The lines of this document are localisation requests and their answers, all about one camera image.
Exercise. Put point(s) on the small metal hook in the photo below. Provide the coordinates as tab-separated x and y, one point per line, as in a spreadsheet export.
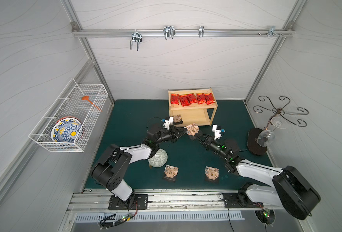
201	31

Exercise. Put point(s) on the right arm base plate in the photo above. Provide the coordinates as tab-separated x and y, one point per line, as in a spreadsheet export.
238	200

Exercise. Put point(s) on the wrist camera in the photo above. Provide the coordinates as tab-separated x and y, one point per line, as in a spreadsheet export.
167	122
218	131

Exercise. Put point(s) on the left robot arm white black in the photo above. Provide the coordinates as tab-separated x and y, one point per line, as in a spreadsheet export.
111	167

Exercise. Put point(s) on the metal hook right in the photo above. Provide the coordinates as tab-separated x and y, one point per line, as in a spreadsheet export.
271	33

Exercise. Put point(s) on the green patterned round bowl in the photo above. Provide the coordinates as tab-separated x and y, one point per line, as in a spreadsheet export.
159	159

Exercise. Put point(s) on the green table mat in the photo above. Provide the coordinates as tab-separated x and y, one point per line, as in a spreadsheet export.
127	126

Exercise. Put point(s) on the blue yellow patterned plate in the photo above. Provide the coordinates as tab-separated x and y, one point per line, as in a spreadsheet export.
66	130

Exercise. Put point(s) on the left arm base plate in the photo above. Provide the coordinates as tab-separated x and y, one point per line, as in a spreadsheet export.
135	201

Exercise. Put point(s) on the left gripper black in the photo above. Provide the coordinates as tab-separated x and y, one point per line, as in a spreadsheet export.
174	134

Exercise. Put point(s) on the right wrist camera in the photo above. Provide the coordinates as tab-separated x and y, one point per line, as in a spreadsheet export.
218	131

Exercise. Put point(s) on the wooden two-tier shelf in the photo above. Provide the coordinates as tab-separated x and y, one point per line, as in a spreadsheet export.
201	114

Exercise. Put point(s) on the aluminium crossbar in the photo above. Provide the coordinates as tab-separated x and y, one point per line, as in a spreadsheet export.
186	33

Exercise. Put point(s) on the orange spatula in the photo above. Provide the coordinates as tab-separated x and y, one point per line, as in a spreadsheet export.
86	98

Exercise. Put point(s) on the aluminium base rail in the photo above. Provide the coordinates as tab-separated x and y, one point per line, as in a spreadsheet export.
97	200

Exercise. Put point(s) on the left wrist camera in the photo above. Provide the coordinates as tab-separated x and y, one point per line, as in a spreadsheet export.
167	122

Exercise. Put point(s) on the red tea bag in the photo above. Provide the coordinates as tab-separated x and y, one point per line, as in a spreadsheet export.
201	98
184	101
192	98
174	100
209	98

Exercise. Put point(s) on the clear wine glass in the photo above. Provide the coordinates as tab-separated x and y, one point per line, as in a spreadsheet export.
267	136

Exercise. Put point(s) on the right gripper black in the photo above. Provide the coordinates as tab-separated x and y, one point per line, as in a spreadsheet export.
207	141

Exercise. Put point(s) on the black metal glass rack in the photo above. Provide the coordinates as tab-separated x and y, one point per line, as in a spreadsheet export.
252	145

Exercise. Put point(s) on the white wire basket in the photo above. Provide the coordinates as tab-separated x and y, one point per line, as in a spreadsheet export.
69	104

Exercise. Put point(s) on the floral tea bag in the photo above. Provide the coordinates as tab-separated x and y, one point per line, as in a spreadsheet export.
211	174
170	173
177	120
192	129

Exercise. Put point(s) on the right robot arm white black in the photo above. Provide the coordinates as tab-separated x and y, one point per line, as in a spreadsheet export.
283	187

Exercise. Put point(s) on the metal double hook left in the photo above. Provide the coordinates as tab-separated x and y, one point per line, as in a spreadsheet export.
136	39

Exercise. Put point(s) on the white vented cable duct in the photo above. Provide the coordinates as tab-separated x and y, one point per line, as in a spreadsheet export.
223	215

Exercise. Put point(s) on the metal double hook middle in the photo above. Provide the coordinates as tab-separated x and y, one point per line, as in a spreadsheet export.
169	32

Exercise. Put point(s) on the metal double hook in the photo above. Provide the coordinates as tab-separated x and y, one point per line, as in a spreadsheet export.
136	39
169	32

